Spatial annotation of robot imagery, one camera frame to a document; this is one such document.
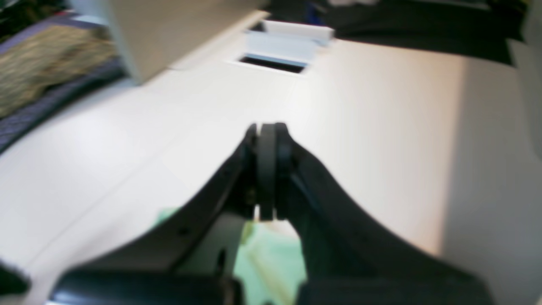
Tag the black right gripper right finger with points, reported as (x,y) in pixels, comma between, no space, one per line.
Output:
(350,258)

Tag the light green T-shirt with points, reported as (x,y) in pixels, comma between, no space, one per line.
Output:
(270,263)

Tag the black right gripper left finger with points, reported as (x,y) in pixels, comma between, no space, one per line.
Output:
(187,259)

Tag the dark textured object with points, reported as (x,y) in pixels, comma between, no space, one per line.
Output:
(48,66)

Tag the grey partition panel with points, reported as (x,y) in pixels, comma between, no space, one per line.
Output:
(153,35)

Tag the white table cutout box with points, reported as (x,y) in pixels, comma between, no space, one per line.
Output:
(283,47)

